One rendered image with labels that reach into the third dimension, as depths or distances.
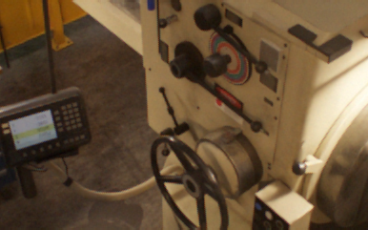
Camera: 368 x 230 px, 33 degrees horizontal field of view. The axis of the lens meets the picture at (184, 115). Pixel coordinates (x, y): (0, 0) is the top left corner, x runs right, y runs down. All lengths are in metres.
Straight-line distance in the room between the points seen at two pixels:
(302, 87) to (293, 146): 0.23
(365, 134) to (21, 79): 3.08
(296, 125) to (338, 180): 0.27
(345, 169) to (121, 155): 2.19
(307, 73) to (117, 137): 2.49
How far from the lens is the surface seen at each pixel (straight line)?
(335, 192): 2.03
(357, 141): 1.97
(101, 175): 3.84
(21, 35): 4.67
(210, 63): 1.84
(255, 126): 1.86
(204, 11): 1.84
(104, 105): 4.28
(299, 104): 1.78
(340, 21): 1.72
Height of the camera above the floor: 2.85
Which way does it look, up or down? 43 degrees down
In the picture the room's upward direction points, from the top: straight up
